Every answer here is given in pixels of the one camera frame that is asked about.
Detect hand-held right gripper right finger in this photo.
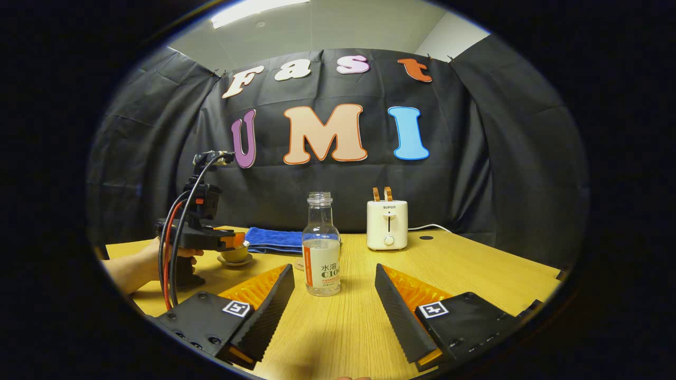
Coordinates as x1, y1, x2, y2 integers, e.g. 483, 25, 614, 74
374, 263, 544, 373

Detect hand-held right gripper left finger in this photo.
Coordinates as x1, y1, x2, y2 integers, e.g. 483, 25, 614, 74
153, 263, 295, 370

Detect cream teacup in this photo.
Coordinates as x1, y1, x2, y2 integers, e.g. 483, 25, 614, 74
220, 243, 250, 263

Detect clear water bottle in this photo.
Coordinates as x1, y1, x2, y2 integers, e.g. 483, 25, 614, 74
302, 192, 342, 297

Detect cream saucer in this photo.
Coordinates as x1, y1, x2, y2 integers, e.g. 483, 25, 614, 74
217, 253, 254, 267

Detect blue towel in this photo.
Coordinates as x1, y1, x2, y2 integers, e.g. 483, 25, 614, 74
245, 227, 304, 255

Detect white toaster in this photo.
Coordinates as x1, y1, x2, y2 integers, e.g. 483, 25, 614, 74
367, 200, 409, 251

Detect black backdrop cloth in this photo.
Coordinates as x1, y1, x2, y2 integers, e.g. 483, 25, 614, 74
86, 33, 589, 270

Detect black cable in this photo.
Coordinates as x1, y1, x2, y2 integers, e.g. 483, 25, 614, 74
158, 191, 191, 288
170, 152, 233, 307

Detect red cable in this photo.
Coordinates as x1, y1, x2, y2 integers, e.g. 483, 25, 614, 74
163, 199, 186, 312

